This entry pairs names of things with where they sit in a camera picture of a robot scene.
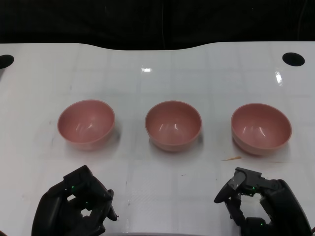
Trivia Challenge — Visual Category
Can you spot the black round table grommet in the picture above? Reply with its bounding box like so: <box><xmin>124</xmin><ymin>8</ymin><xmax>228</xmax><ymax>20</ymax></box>
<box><xmin>282</xmin><ymin>52</ymin><xmax>306</xmax><ymax>67</ymax></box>
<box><xmin>0</xmin><ymin>54</ymin><xmax>15</xmax><ymax>69</ymax></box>

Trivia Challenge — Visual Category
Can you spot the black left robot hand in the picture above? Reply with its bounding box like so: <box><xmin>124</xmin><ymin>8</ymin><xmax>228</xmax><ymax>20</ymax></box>
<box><xmin>31</xmin><ymin>165</ymin><xmax>121</xmax><ymax>236</ymax></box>

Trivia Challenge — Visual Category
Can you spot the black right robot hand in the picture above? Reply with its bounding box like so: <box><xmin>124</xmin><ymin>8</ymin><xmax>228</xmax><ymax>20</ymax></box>
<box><xmin>213</xmin><ymin>167</ymin><xmax>312</xmax><ymax>236</ymax></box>

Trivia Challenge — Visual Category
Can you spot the pink bowl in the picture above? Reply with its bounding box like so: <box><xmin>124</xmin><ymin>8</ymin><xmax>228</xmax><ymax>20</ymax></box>
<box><xmin>230</xmin><ymin>103</ymin><xmax>293</xmax><ymax>156</ymax></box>
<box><xmin>144</xmin><ymin>100</ymin><xmax>202</xmax><ymax>152</ymax></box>
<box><xmin>57</xmin><ymin>99</ymin><xmax>116</xmax><ymax>151</ymax></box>

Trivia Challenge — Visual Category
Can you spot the black backdrop curtain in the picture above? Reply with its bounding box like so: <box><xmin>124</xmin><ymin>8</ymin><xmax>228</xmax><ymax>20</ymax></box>
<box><xmin>0</xmin><ymin>0</ymin><xmax>315</xmax><ymax>50</ymax></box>

